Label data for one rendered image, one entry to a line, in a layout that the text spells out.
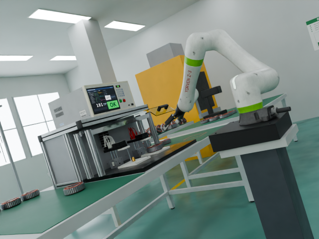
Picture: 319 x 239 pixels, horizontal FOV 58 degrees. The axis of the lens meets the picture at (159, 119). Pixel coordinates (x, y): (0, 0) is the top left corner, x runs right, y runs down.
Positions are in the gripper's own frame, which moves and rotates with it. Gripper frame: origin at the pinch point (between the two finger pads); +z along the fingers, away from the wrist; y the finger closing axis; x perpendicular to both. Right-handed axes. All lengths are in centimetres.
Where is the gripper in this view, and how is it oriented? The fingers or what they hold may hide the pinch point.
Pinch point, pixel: (170, 125)
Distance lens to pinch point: 227.3
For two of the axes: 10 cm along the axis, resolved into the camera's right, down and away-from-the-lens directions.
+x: -5.8, -7.2, 3.7
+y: 7.1, -2.3, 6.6
